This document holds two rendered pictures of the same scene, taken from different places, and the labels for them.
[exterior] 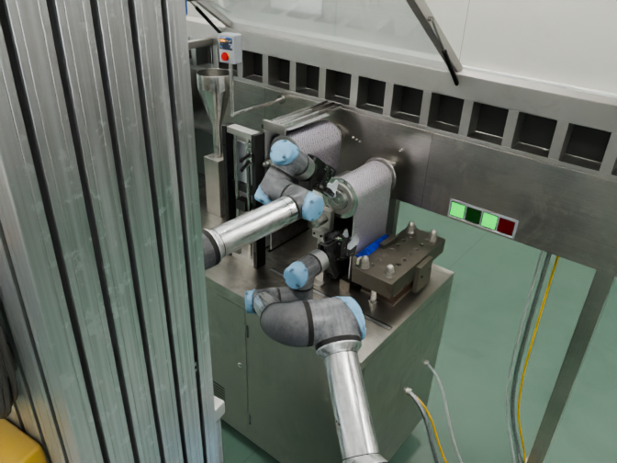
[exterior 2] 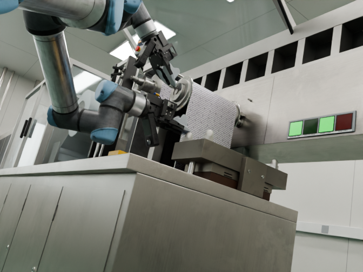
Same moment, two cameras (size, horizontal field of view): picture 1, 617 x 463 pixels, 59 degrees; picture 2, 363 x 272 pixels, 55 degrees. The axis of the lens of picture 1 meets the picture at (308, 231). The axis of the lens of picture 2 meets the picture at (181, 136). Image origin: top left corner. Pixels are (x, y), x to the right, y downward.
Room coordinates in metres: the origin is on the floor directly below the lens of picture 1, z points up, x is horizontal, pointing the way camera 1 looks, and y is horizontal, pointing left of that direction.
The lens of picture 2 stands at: (0.51, -0.56, 0.74)
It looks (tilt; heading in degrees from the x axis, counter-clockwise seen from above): 16 degrees up; 20
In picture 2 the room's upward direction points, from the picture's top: 13 degrees clockwise
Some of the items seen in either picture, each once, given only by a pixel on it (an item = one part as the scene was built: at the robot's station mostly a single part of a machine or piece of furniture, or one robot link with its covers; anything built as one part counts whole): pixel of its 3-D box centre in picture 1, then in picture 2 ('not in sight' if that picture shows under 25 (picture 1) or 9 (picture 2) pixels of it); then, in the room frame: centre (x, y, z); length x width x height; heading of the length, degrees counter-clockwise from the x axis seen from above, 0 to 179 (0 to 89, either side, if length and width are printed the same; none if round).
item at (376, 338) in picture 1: (178, 205); (77, 185); (2.28, 0.62, 0.88); 2.52 x 0.66 x 0.04; 53
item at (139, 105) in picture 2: (316, 261); (135, 104); (1.49, -0.03, 1.11); 0.08 x 0.05 x 0.08; 53
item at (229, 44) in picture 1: (229, 48); (142, 47); (2.04, 0.32, 1.66); 0.07 x 0.07 x 0.10; 63
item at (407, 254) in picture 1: (399, 258); (232, 167); (1.70, -0.34, 1.00); 0.40 x 0.16 x 0.06; 143
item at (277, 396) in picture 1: (187, 281); (56, 267); (2.29, 0.61, 0.43); 2.52 x 0.64 x 0.86; 53
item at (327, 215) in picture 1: (321, 248); (154, 139); (1.67, -0.05, 1.05); 0.06 x 0.05 x 0.31; 143
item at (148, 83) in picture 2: not in sight; (147, 85); (1.81, 0.11, 1.33); 0.06 x 0.06 x 0.06; 53
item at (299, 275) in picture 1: (302, 272); (114, 96); (1.43, 0.01, 1.11); 0.11 x 0.08 x 0.09; 143
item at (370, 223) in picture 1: (370, 224); (207, 135); (1.74, -0.23, 1.12); 0.23 x 0.01 x 0.18; 143
